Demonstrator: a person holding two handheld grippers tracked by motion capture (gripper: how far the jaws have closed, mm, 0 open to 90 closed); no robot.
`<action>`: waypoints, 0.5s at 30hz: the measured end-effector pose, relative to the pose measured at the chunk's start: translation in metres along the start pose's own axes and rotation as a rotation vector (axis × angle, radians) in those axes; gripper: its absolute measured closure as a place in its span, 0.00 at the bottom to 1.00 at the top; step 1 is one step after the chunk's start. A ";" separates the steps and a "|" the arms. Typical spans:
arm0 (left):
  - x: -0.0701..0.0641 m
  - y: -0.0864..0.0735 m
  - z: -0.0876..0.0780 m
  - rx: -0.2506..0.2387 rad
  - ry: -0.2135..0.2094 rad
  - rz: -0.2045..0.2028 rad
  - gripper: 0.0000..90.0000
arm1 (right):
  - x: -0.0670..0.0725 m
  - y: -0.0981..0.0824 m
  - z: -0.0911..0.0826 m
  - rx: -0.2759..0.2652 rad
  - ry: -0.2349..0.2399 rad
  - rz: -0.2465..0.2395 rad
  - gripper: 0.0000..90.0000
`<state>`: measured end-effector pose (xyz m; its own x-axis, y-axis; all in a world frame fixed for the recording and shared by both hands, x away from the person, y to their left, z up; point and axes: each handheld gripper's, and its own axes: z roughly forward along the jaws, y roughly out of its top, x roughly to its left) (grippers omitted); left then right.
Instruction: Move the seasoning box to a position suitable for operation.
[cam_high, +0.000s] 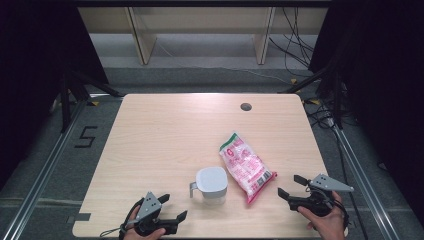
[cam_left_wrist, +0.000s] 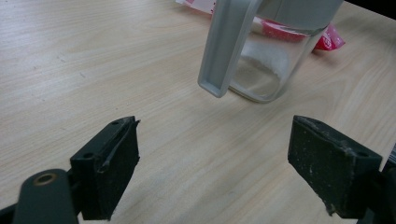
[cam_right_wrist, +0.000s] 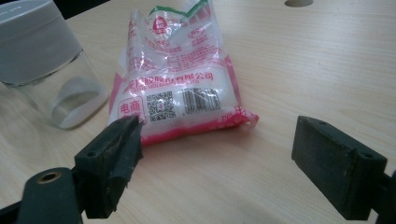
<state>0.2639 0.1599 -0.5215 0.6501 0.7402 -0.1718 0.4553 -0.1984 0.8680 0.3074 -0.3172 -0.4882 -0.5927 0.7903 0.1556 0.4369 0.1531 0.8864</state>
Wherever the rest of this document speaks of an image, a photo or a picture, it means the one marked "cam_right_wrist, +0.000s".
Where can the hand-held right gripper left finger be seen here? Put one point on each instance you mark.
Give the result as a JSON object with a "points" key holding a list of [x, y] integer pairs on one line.
{"points": [[107, 161]]}

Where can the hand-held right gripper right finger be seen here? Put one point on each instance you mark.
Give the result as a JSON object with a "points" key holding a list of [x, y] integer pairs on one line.
{"points": [[336, 165]]}

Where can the clear bag of white powder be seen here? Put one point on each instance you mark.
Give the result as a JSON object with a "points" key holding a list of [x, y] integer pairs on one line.
{"points": [[183, 90]]}

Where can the clear glass jar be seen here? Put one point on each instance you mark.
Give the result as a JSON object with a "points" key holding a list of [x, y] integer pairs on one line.
{"points": [[74, 93]]}

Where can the grey jar lid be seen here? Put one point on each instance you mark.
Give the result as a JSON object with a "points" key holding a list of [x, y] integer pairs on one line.
{"points": [[34, 40]]}

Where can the grey round table grommet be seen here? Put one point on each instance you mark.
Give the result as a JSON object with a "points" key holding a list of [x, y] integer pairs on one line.
{"points": [[299, 2]]}

